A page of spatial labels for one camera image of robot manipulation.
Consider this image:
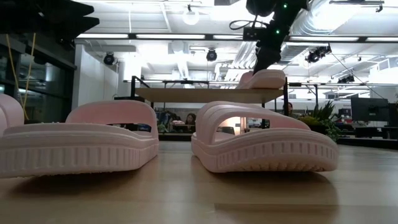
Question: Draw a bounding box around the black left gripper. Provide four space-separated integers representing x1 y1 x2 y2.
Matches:
0 0 101 40

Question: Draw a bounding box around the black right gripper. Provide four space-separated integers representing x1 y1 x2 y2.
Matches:
253 12 296 75

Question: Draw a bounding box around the pink foam slide sandal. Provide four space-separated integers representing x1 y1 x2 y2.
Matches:
0 93 25 138
0 99 160 179
190 100 340 174
235 68 287 90

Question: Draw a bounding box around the black ceiling spotlight cluster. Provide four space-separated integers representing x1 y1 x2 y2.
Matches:
304 44 333 64
337 73 356 85

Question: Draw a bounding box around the green potted plant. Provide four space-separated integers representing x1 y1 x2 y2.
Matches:
297 100 343 143

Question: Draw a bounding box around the white globe pendant lamp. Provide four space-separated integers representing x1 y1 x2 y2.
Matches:
182 3 201 26

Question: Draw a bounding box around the black computer monitor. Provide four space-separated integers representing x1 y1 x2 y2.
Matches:
387 102 398 128
350 97 389 123

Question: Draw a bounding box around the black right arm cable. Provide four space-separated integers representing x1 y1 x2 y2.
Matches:
229 19 259 31

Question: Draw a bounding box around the yellow cable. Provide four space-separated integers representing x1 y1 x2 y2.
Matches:
4 32 37 121

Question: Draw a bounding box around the wooden shelf black metal frame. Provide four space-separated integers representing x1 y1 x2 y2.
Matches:
130 75 290 142

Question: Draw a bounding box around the black aluminium rig frame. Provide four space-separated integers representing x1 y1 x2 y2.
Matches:
157 132 398 150

